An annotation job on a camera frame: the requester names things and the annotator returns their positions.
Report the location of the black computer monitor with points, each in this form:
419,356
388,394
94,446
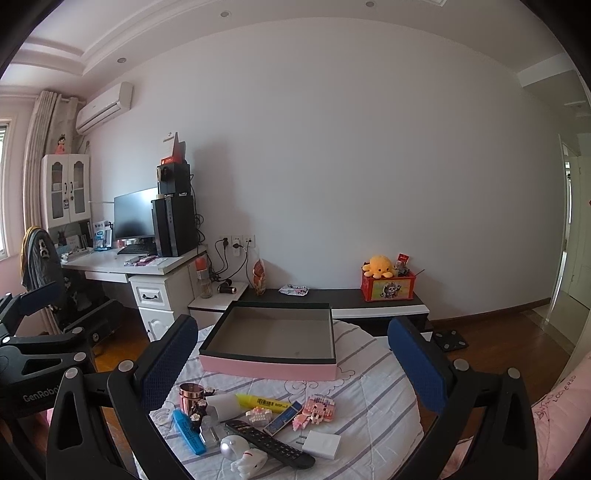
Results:
136,214

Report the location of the black computer tower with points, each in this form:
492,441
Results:
178,226

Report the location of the white striped quilt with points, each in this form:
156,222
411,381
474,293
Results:
369,415

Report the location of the white block figure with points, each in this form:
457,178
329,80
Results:
258,415

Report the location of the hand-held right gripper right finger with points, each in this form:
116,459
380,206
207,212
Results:
415,369

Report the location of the pink printed bedding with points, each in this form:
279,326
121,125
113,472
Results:
554,415

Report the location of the window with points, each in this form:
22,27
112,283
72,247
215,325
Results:
3,184

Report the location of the small dark figurine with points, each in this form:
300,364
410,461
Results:
198,410

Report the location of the blue white box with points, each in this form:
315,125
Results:
102,235

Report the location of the white air conditioner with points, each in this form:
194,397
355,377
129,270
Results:
104,108

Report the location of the shiny round object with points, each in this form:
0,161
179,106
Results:
231,447

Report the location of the beige curtain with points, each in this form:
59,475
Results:
44,134

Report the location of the red tin box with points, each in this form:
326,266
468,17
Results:
388,288

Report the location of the white glass-door cabinet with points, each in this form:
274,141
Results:
64,184

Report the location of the white printed packet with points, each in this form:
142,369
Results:
293,290

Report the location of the white desk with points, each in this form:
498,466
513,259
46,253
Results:
157,295

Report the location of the red black desk calendar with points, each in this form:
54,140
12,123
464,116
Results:
178,147

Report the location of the yellow octopus plush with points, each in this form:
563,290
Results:
381,265

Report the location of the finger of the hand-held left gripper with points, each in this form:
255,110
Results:
39,300
87,318

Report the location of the black office chair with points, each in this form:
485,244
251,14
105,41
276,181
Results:
41,258

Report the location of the white toy figurine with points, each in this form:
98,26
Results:
249,461

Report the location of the small figure red tag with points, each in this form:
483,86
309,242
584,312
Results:
403,263

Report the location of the white cup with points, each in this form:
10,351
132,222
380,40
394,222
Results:
224,404

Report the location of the black box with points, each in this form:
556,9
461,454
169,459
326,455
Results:
175,180

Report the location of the clear plastic case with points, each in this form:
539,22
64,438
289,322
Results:
212,431

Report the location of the large pink block figure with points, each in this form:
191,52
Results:
318,406

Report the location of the white charger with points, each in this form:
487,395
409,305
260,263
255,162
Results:
323,445

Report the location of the copper cup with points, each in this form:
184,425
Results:
189,399

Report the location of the blue highlighter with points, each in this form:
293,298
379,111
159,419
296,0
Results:
187,429

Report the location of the clear bottle orange cap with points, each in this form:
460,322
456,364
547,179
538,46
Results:
204,281

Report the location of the black floor scale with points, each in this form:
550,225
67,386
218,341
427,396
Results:
450,340

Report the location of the black white low cabinet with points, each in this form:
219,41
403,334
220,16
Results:
351,300

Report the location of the small black device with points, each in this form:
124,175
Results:
226,287

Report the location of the yellow highlighter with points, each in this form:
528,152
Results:
258,401

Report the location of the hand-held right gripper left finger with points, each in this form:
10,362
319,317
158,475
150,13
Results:
168,364

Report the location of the orange printed bag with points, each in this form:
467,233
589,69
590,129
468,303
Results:
259,277

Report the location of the small pink doll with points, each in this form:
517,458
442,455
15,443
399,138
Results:
60,145

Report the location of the blue rectangular box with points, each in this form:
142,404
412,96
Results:
281,419

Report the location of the black remote control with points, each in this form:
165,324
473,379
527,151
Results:
272,445

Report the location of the pink storage box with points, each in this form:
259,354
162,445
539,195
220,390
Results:
268,364

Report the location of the white door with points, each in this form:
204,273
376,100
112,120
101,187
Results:
577,258

